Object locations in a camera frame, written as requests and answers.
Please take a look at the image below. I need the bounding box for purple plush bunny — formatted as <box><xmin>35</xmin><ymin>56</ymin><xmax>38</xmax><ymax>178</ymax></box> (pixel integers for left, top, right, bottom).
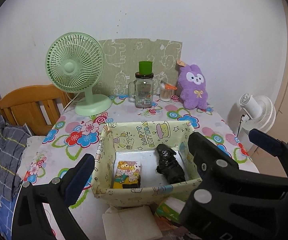
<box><xmin>177</xmin><ymin>60</ymin><xmax>208</xmax><ymax>110</ymax></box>

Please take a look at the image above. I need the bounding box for green desk fan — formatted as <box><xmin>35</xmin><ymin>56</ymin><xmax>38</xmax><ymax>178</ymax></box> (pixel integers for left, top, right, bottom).
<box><xmin>45</xmin><ymin>32</ymin><xmax>112</xmax><ymax>116</ymax></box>

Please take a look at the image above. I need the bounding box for grey plaid pillow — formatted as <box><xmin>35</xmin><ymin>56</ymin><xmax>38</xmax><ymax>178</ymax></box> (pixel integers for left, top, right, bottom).
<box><xmin>0</xmin><ymin>115</ymin><xmax>31</xmax><ymax>202</ymax></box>

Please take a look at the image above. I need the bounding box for beige cartoon print board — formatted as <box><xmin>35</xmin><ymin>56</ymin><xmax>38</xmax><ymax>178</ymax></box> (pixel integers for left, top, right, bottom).
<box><xmin>93</xmin><ymin>38</ymin><xmax>184</xmax><ymax>98</ymax></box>

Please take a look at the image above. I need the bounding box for floral tablecloth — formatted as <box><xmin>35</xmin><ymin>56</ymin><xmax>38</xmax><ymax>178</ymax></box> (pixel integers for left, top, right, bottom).
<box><xmin>13</xmin><ymin>94</ymin><xmax>260</xmax><ymax>240</ymax></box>

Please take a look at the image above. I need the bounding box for white towel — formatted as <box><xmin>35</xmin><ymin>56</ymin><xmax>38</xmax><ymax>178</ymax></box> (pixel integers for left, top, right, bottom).
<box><xmin>102</xmin><ymin>206</ymin><xmax>163</xmax><ymax>240</ymax></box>

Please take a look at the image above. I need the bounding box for green tissue pack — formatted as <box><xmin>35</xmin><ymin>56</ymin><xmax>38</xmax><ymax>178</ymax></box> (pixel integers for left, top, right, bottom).
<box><xmin>155</xmin><ymin>197</ymin><xmax>185</xmax><ymax>224</ymax></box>

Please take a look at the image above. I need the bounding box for black plastic bag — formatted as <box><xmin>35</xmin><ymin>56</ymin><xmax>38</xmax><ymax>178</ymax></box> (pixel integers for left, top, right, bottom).
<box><xmin>156</xmin><ymin>144</ymin><xmax>185</xmax><ymax>184</ymax></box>

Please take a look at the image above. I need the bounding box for cartoon tissue pack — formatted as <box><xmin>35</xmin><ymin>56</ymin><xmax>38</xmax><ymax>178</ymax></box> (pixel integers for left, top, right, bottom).
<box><xmin>113</xmin><ymin>161</ymin><xmax>141</xmax><ymax>189</ymax></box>

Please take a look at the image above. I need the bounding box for cotton swab container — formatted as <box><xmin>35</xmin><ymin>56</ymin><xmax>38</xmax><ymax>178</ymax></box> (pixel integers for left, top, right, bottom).
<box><xmin>160</xmin><ymin>81</ymin><xmax>177</xmax><ymax>102</ymax></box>

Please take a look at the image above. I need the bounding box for white floor fan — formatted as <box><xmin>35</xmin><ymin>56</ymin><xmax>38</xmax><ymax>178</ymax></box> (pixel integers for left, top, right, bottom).
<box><xmin>238</xmin><ymin>93</ymin><xmax>276</xmax><ymax>135</ymax></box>

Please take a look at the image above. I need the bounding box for cartoon fabric storage basket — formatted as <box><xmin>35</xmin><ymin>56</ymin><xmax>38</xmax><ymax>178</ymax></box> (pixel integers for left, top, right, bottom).
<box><xmin>91</xmin><ymin>121</ymin><xmax>201</xmax><ymax>207</ymax></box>

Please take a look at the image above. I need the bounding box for glass mason jar mug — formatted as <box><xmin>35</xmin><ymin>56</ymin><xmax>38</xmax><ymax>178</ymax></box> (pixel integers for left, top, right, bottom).
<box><xmin>128</xmin><ymin>72</ymin><xmax>154</xmax><ymax>108</ymax></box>

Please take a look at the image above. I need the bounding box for green plastic cup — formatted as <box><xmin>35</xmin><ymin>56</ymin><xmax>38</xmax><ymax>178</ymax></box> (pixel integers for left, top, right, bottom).
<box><xmin>138</xmin><ymin>61</ymin><xmax>153</xmax><ymax>75</ymax></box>

